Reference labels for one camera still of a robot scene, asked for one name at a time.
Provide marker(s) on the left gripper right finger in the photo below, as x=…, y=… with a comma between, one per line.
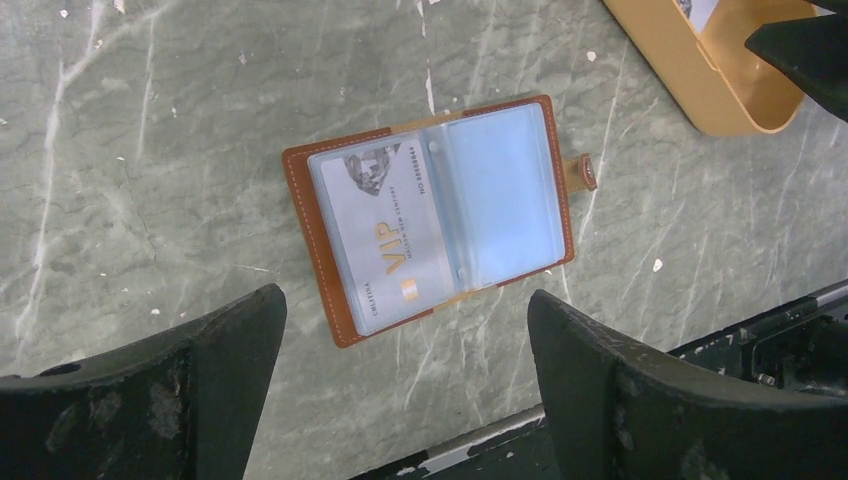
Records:
x=662, y=424

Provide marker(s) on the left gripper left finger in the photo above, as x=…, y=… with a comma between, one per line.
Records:
x=184, y=403

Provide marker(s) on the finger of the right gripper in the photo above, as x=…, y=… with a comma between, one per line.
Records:
x=811, y=52

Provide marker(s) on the brown leather card holder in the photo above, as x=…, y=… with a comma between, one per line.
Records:
x=502, y=190

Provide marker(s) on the orange oval tray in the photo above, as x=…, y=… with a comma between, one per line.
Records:
x=723, y=88

